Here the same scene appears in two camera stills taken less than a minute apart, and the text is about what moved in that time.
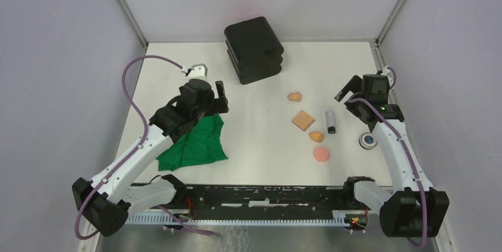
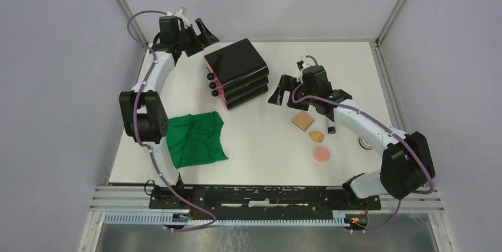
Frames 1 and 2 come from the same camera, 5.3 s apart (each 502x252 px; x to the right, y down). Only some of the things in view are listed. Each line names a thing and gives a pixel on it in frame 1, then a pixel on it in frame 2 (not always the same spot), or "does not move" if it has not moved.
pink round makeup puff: x=321 y=154 does not move
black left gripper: x=218 y=105 -> x=207 y=38
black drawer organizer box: x=253 y=49 -> x=238 y=72
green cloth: x=202 y=144 does not move
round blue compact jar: x=368 y=141 does not move
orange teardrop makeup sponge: x=317 y=136 does not move
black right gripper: x=355 y=85 -> x=286 y=83
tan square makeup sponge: x=303 y=120 does not move
